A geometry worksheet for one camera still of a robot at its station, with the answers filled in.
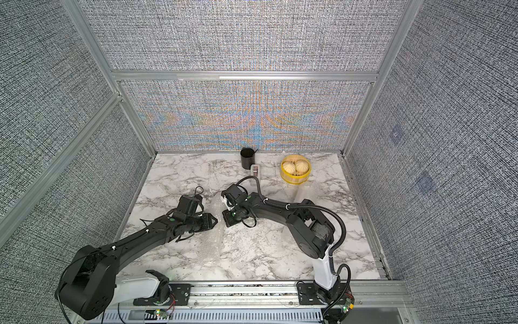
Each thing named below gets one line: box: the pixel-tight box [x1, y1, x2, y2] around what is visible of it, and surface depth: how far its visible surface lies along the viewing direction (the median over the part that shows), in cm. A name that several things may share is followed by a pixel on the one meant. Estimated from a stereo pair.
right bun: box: [295, 159, 310, 174], surface depth 108 cm
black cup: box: [240, 147, 256, 171], surface depth 112 cm
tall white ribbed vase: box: [283, 180, 318, 204], surface depth 97 cm
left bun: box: [282, 161, 297, 175], surface depth 108 cm
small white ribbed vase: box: [220, 194, 236, 211], surface depth 82 cm
